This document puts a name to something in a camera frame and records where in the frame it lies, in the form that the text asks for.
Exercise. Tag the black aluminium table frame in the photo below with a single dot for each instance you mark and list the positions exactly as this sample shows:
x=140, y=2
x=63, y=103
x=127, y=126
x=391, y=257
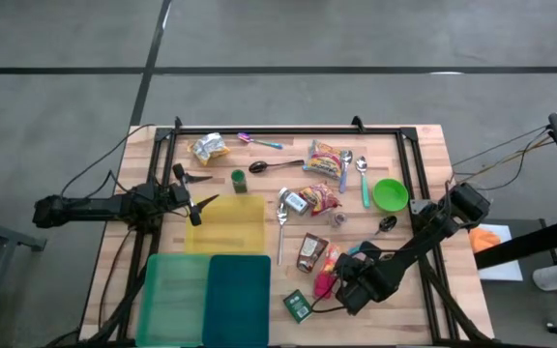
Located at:
x=283, y=130

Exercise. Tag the white paper sheet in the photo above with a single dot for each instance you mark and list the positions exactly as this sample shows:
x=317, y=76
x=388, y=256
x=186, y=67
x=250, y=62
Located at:
x=506, y=270

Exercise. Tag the iridescent rainbow metal spoon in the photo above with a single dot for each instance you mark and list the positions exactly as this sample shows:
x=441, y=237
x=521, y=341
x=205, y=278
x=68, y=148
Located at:
x=244, y=137

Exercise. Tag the small glass barcode jar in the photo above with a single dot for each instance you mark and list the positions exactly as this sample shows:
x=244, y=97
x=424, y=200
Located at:
x=339, y=220

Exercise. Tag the plain silver metal spoon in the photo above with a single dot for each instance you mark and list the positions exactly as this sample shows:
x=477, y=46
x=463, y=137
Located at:
x=282, y=215

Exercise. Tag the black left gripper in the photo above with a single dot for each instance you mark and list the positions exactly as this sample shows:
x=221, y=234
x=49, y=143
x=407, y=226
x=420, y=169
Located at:
x=182, y=193

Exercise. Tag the dark black metal spoon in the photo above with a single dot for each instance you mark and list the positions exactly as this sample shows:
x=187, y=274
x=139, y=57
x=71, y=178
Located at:
x=257, y=167

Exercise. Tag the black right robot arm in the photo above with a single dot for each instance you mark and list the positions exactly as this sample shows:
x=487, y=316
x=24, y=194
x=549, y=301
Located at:
x=433, y=227

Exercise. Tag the light green translucent bin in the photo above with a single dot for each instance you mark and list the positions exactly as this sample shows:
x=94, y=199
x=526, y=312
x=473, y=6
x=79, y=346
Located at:
x=174, y=299

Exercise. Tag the yellow snack bag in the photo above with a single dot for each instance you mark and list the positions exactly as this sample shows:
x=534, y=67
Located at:
x=208, y=147

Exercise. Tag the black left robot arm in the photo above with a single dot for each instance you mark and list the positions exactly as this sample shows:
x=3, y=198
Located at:
x=90, y=205

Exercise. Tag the red noodle snack packet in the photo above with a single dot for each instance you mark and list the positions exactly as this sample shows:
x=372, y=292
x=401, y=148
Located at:
x=319, y=198

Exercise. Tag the green lidded spice jar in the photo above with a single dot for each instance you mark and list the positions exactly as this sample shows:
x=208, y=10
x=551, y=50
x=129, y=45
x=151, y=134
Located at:
x=239, y=182

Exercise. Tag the yellow translucent plastic bin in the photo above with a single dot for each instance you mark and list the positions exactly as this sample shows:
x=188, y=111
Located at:
x=225, y=224

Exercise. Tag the dark green spice tin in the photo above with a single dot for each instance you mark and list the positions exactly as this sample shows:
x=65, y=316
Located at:
x=298, y=306

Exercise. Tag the dark teal plastic bin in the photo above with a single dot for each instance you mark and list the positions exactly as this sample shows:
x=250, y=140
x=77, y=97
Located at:
x=237, y=299

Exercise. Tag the brown stand-up pouch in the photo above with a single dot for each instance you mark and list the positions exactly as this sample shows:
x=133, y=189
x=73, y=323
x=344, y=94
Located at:
x=311, y=251

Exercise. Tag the orange cloth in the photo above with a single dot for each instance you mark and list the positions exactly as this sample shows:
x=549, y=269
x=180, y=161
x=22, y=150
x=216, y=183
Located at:
x=484, y=239

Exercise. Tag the red smoked paprika tin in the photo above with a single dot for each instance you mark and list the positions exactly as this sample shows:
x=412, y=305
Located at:
x=324, y=282

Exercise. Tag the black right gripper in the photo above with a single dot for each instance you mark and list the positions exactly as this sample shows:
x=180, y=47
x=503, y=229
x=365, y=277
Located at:
x=368, y=285

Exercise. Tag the bright green plastic bowl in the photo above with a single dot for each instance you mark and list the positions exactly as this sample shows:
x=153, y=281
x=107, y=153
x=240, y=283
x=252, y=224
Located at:
x=389, y=194

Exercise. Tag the yellow Maruchan ramen packet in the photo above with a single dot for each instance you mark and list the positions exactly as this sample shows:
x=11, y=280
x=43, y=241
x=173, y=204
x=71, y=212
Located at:
x=324, y=159

